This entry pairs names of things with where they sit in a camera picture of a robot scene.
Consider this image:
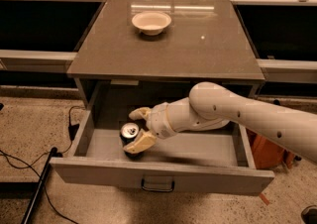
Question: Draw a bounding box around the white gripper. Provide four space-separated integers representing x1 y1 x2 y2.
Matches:
123 102 175 154

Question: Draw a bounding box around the blue pepsi can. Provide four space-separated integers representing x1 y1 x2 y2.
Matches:
120 123 142 160

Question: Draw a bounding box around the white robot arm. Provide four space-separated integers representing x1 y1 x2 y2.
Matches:
124 82 317 164

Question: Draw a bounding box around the open grey top drawer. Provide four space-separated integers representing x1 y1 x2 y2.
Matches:
50 80 275 197

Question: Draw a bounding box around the grey cabinet with counter top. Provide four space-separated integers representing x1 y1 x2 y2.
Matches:
67 0 264 100

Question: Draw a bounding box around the black power adapter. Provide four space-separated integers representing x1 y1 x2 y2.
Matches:
68 124 79 141

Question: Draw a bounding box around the black pole on floor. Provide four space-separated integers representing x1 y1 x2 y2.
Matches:
21 147 57 224

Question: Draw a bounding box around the white paper bowl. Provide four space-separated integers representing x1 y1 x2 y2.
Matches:
132 11 171 36

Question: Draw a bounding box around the orange backpack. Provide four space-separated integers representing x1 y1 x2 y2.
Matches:
247 130 300 169

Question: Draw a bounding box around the dark shoe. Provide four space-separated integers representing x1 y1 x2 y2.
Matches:
301 205 317 224

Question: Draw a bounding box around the black metal drawer handle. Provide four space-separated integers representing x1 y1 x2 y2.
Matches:
141 179 175 193

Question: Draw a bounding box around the black cable on floor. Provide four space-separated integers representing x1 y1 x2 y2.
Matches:
0 105 85 224

